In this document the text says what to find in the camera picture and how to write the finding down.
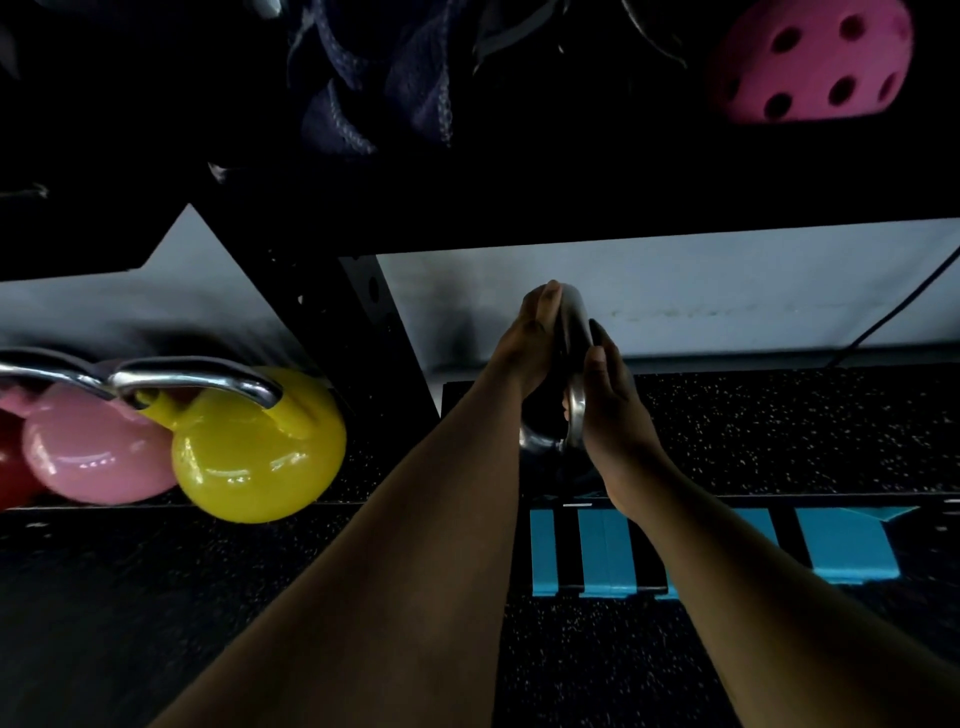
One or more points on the person's left hand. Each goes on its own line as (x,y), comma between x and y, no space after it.
(525,349)

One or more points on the person's right hand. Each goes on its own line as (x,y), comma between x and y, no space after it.
(619,431)

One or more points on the pink perforated plastic ball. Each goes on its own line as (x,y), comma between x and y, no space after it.
(814,64)

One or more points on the person's left fingers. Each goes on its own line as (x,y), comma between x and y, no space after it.
(541,304)

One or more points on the person's right forearm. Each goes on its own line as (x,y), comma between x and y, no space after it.
(780,622)

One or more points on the blue tape strip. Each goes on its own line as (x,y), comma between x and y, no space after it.
(543,555)
(606,555)
(847,544)
(761,525)

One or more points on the dark blue mesh cloth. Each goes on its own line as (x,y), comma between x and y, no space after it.
(420,82)

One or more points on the person's left forearm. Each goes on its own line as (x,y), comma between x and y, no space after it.
(375,585)

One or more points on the person's right fingers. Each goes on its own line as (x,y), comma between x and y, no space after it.
(601,360)

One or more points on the red kettlebell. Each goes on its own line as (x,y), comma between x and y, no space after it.
(13,465)

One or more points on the black metal storage rack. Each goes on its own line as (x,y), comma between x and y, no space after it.
(337,337)

